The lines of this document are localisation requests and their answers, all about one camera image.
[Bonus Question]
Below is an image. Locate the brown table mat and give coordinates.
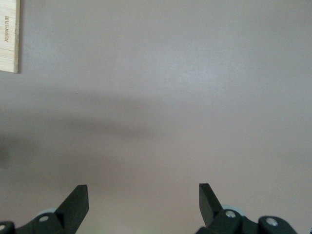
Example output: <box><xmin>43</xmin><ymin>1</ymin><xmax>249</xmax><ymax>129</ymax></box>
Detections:
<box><xmin>0</xmin><ymin>0</ymin><xmax>312</xmax><ymax>234</ymax></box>

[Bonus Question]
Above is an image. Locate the wooden cutting board with handle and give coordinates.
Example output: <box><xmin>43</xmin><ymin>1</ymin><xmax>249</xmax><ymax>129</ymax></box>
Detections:
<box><xmin>0</xmin><ymin>0</ymin><xmax>20</xmax><ymax>74</ymax></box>

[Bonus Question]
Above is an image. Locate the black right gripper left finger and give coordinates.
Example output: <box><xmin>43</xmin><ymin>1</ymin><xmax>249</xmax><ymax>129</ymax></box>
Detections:
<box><xmin>0</xmin><ymin>184</ymin><xmax>89</xmax><ymax>234</ymax></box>

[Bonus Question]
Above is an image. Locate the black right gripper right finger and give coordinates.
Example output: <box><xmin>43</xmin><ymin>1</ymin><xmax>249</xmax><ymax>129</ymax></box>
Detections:
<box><xmin>195</xmin><ymin>182</ymin><xmax>299</xmax><ymax>234</ymax></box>

